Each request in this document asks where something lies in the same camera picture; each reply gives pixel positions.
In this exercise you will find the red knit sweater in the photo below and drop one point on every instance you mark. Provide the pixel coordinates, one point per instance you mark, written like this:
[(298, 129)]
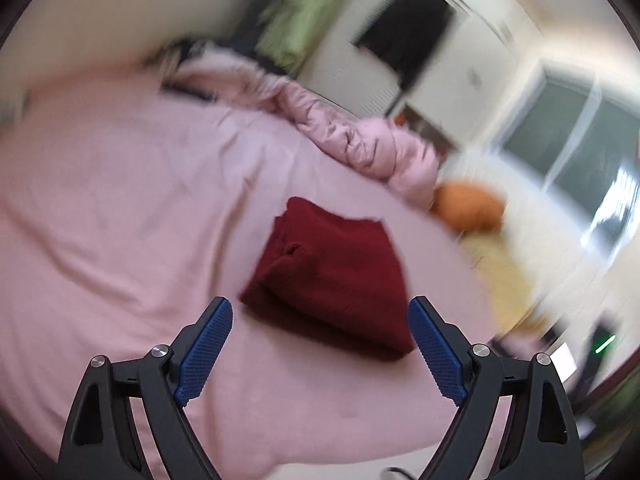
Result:
[(330, 280)]

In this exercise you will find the white box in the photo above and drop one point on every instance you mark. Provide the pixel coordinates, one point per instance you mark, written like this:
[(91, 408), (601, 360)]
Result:
[(562, 362)]

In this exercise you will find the dark object with green light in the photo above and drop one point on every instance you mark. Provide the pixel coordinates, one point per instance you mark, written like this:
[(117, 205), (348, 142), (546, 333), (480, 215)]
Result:
[(600, 345)]

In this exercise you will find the black hanging garment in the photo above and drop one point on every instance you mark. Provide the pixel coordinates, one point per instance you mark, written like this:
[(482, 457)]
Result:
[(405, 30)]

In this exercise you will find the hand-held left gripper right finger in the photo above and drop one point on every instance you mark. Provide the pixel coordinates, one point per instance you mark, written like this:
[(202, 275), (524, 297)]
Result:
[(437, 355)]

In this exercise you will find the dark glass window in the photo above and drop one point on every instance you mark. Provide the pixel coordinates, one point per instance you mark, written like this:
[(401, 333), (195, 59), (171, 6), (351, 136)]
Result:
[(560, 135)]

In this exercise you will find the pink sheeted bed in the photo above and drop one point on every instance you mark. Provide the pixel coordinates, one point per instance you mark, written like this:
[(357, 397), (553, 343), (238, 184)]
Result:
[(125, 210)]

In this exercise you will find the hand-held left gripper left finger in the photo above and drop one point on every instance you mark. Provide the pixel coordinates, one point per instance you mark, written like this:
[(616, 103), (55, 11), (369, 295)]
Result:
[(205, 355)]

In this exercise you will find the green hanging cloth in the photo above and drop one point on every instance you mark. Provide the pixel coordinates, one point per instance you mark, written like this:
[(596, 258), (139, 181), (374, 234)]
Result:
[(300, 15)]

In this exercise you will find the yellow pillow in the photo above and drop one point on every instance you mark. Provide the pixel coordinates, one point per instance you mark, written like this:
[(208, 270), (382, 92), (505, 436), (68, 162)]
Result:
[(500, 270)]

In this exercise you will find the pink duvet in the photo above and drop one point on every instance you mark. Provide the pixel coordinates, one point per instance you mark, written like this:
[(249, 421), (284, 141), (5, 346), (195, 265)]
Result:
[(350, 135)]

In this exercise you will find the orange pillow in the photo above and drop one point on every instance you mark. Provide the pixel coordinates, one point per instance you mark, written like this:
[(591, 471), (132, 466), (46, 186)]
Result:
[(467, 205)]

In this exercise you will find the black crumpled clothing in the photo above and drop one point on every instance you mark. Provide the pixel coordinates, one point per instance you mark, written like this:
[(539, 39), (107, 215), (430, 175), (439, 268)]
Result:
[(200, 47)]

